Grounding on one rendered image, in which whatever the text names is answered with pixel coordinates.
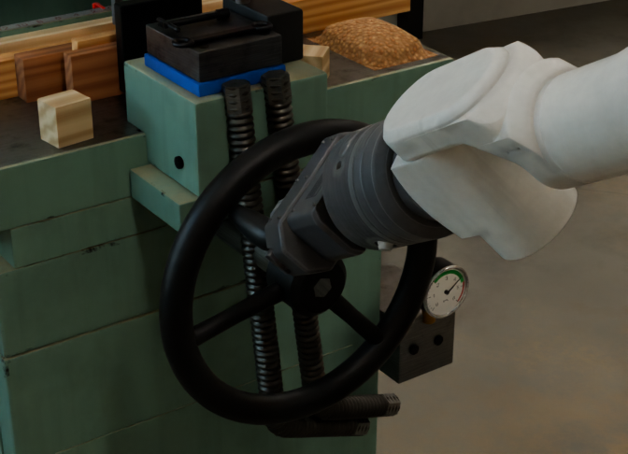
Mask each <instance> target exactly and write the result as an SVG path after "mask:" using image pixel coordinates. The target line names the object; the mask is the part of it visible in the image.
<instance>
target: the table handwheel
mask: <svg viewBox="0 0 628 454"><path fill-rule="evenodd" d="M369 125H371V124H368V123H364V122H361V121H352V120H343V119H323V120H315V121H306V122H302V123H298V124H295V125H293V126H290V127H287V128H285V129H282V130H280V131H278V132H275V133H273V134H271V135H269V136H267V137H265V138H264V139H262V140H260V141H259V142H257V143H255V144H254V145H252V146H251V147H249V148H248V149H246V150H244V151H243V152H242V153H240V154H239V155H238V156H237V157H235V158H234V159H233V160H232V161H231V162H229V163H228V164H227V165H226V166H225V167H224V168H223V169H222V170H221V171H220V173H219V174H218V175H217V176H215V177H214V178H213V179H212V180H211V182H210V183H209V184H208V185H207V186H206V188H205V189H204V190H203V192H202V193H201V194H200V195H199V197H198V198H197V200H196V201H195V203H194V204H193V206H192V207H191V209H190V211H189V212H188V214H187V216H186V217H185V219H184V221H183V222H182V224H181V226H180V228H179V230H178V233H177V235H176V237H175V240H174V242H173V245H172V247H171V249H170V252H169V255H168V258H167V261H166V265H165V268H164V275H163V279H162V285H161V291H160V301H159V322H160V332H161V337H162V342H163V346H164V352H165V355H166V358H167V359H168V362H169V364H170V367H171V369H172V371H173V373H174V375H175V376H176V378H177V380H178V382H179V383H180V385H181V386H182V387H183V389H185V390H186V391H187V392H188V393H189V394H190V396H192V397H193V398H194V400H195V401H196V402H197V403H199V404H200V405H201V406H203V407H204V408H205V409H207V410H209V411H210V412H212V413H214V414H216V415H218V416H220V417H222V418H225V419H230V420H232V421H236V422H240V423H245V424H251V425H273V424H280V423H286V422H291V421H295V420H298V419H303V418H306V417H309V416H312V415H314V414H317V413H319V412H321V411H322V410H324V409H326V408H328V407H330V406H332V405H334V404H336V403H338V402H340V401H341V400H343V399H344V398H346V397H347V396H349V395H350V394H352V393H353V392H354V391H356V390H357V389H359V388H360V387H361V386H362V385H363V384H364V383H365V382H366V381H367V380H368V379H369V378H370V377H371V376H373V375H374V374H375V373H376V372H377V371H378V369H379V368H380V367H381V366H382V365H383V364H384V363H385V362H386V361H387V360H388V359H389V358H390V357H391V356H392V354H393V353H394V352H395V350H396V349H397V348H398V346H399V345H400V344H401V342H402V341H403V339H404V338H405V336H406V335H407V332H408V331H409V329H410V327H411V326H412V324H413V322H414V320H415V318H416V317H417V315H418V313H419V311H420V309H421V305H422V303H423V301H424V298H425V296H426V293H427V291H428V288H429V285H430V282H431V278H432V275H433V271H434V267H435V257H436V250H437V239H436V240H431V241H426V242H422V243H418V244H413V245H409V246H407V255H406V260H405V264H404V268H403V272H402V275H401V278H400V281H399V283H398V286H397V289H396V291H395V293H394V296H393V298H392V300H391V302H390V304H389V306H388V308H387V310H386V311H385V313H384V315H383V317H382V318H381V320H380V321H379V323H378V325H377V326H376V325H375V324H374V323H373V322H371V321H370V320H369V319H368V318H367V317H365V316H364V315H363V314H362V313H361V312H359V311H358V310H357V309H356V308H355V307H354V306H353V305H352V304H351V303H350V302H349V301H348V300H347V299H346V298H344V297H343V296H342V295H341V294H342V292H343V290H344V288H345V284H346V279H347V271H346V267H345V264H344V263H343V261H342V260H338V261H337V262H336V264H335V266H334V268H333V269H332V270H331V271H326V272H321V273H318V274H312V275H304V276H297V277H293V276H291V275H290V274H288V275H285V274H284V273H283V272H281V271H280V270H279V269H278V268H277V267H276V266H275V265H274V264H273V263H271V262H270V261H269V260H267V259H266V257H265V254H266V253H267V251H265V250H262V249H260V248H258V247H255V248H254V249H255V252H254V253H253V254H252V255H253V257H254V261H255V262H256V264H257V265H258V267H260V268H261V269H263V270H264V271H265V272H266V283H267V286H266V287H264V288H263V289H261V290H259V291H257V292H255V293H253V294H252V295H251V296H249V297H247V298H246V299H244V300H242V301H240V302H239V303H237V304H235V305H233V306H231V307H229V308H227V309H225V310H223V311H222V312H220V313H218V314H216V315H214V316H213V317H211V318H209V319H206V320H204V321H202V322H200V323H198V324H196V325H194V326H193V296H194V289H195V284H196V280H197V277H198V274H199V270H200V267H201V264H202V261H203V260H204V257H205V255H206V252H207V249H208V247H209V245H210V243H211V241H212V239H213V237H214V235H216V236H217V237H218V238H219V239H220V240H222V241H223V242H225V243H226V244H227V245H229V246H230V247H231V248H233V249H235V250H236V251H237V252H239V253H240V254H241V255H242V251H243V250H242V249H241V245H242V244H241V243H240V239H241V237H240V235H239V233H240V232H239V231H238V230H237V228H236V227H235V226H234V224H233V223H232V222H231V221H229V220H226V221H224V220H225V218H226V217H227V216H228V214H229V212H230V210H231V209H232V208H233V207H234V206H235V205H236V204H237V203H238V202H239V201H240V200H241V199H242V198H243V197H244V195H246V194H247V193H248V192H249V191H250V190H251V189H252V188H253V187H254V186H255V185H256V184H258V183H259V182H260V181H261V180H263V179H264V178H265V177H267V176H268V175H270V174H271V173H273V172H274V171H276V170H278V169H279V168H280V167H282V166H284V165H285V164H287V163H290V162H293V161H295V160H298V159H300V158H303V157H306V156H308V155H312V154H314V153H315V152H316V150H317V149H318V147H319V146H320V144H321V142H322V140H324V138H326V137H329V136H332V135H336V134H339V133H344V132H354V131H356V130H359V129H362V128H364V127H366V126H369ZM281 301H283V302H284V303H285V304H287V305H288V306H290V307H291V308H292V309H294V310H295V311H296V312H298V313H299V314H301V315H303V316H308V317H312V316H317V315H319V314H321V313H323V312H325V311H327V310H328V309H330V310H331V311H333V312H334V313H335V314H336V315H338V316H339V317H340V318H341V319H343V320H344V321H345V322H347V323H348V325H349V326H350V327H351V328H352V329H353V330H354V331H356V332H357V333H358V334H359V335H360V336H361V337H362V338H363V339H364V340H365V341H364V342H363V343H362V344H361V345H360V346H359V347H358V348H357V349H356V350H355V351H354V352H353V353H352V354H351V355H350V356H349V357H348V358H347V359H346V360H345V361H343V362H342V363H341V364H339V365H338V366H337V367H336V368H335V369H334V370H332V371H331V372H329V373H328V374H326V375H325V376H322V377H321V378H319V379H317V380H315V381H313V382H311V383H309V384H307V385H305V386H303V387H300V388H297V389H295V390H288V391H284V392H278V393H268V394H261V393H251V392H246V391H243V390H238V389H236V388H234V387H232V386H230V385H228V384H226V383H225V382H223V381H222V380H220V379H219V378H218V377H217V376H216V375H215V374H214V373H213V372H212V371H211V370H210V368H209V367H208V366H207V364H206V362H205V360H204V359H203V357H202V355H201V353H200V350H199V348H198V346H200V345H202V344H204V343H205V342H206V341H208V340H210V339H211V338H213V337H215V336H217V335H218V334H220V333H223V332H224V331H226V330H228V329H230V328H231V327H233V326H235V325H237V324H238V323H239V322H241V321H243V320H245V319H248V318H250V317H252V316H254V315H256V314H258V313H260V312H262V311H264V310H266V309H267V308H269V307H271V306H273V305H276V304H278V303H280V302H281Z"/></svg>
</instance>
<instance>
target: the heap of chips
mask: <svg viewBox="0 0 628 454"><path fill-rule="evenodd" d="M307 39H308V40H310V41H312V42H314V43H317V44H319V45H321V46H328V47H330V50H331V51H334V52H336V53H338V54H340V55H342V56H344V57H346V58H348V59H351V60H353V61H354V62H356V63H358V64H361V65H363V66H366V67H368V68H370V69H372V70H374V71H376V70H380V69H384V68H388V67H392V66H396V65H399V64H406V63H411V62H415V61H418V60H422V59H426V58H430V57H434V56H437V54H435V53H433V52H431V51H429V50H426V49H424V48H423V47H422V45H421V42H420V41H419V39H418V38H417V37H415V36H413V35H412V34H410V33H408V32H406V31H405V30H403V29H401V28H399V27H397V26H395V25H393V24H391V23H388V22H386V21H383V20H380V19H376V18H373V17H362V18H357V19H352V20H346V21H341V22H338V23H335V24H332V25H329V26H327V27H326V28H325V29H324V30H323V32H322V34H321V35H318V36H313V37H310V38H307Z"/></svg>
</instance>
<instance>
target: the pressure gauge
mask: <svg viewBox="0 0 628 454"><path fill-rule="evenodd" d="M460 277H461V279H460V280H459V278H460ZM458 280H459V281H458ZM457 281H458V282H457ZM456 282H457V283H456ZM455 283H456V285H455V286H454V287H453V288H452V289H451V291H450V293H449V294H448V295H447V294H445V293H444V291H445V290H448V291H449V290H450V288H451V287H452V286H453V285H454V284H455ZM468 288H469V279H468V275H467V273H466V272H465V270H464V269H463V268H462V267H461V266H458V265H456V264H454V263H452V262H450V261H448V260H447V259H445V258H442V257H435V267H434V271H433V275H432V278H431V282H430V285H429V288H428V291H427V293H426V296H425V298H424V301H423V303H422V305H421V313H422V315H423V323H426V324H432V323H434V322H435V319H442V318H445V317H447V316H449V315H451V314H452V313H454V312H455V311H456V310H457V309H458V308H459V307H460V306H461V304H462V303H463V301H464V299H465V297H466V295H467V292H468Z"/></svg>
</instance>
